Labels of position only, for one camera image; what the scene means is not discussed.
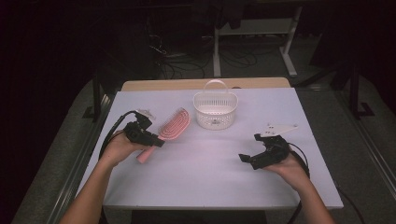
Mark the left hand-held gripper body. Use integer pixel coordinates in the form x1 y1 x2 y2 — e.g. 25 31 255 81
123 108 157 147

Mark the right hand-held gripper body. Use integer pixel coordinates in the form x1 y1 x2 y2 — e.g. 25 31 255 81
251 123 299 171

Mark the pink hairbrush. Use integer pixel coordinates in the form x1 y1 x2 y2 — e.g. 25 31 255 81
135 107 191 164

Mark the white plastic basket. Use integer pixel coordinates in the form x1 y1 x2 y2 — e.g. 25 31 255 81
192 79 239 131

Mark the person's left hand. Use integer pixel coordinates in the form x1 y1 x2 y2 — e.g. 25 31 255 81
100 133 148 168

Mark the person's right hand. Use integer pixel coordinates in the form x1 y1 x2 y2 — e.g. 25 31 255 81
264 151 311 192

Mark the black metal stand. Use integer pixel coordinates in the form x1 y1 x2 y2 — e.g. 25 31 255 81
348 62 376 120
82 73 108 123

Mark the wooden table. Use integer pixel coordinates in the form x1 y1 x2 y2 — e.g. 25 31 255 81
120 77 291 92

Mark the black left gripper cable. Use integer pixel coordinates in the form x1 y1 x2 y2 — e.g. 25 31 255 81
98 110 138 161

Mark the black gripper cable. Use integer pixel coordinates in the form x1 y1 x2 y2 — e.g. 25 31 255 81
287 142 312 224
98 110 138 161

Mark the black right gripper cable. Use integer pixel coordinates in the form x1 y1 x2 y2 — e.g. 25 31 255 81
287 142 312 224

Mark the metal frame rail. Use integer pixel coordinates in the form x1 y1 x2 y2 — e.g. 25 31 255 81
339 92 396 200
46 92 117 224

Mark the bundle of black floor cables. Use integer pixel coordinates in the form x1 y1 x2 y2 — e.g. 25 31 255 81
148 34 260 80

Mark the black floor cable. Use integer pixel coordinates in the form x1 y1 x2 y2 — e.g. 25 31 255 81
337 188 366 224

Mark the white metal desk frame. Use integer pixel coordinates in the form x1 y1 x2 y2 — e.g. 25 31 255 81
212 6 304 78

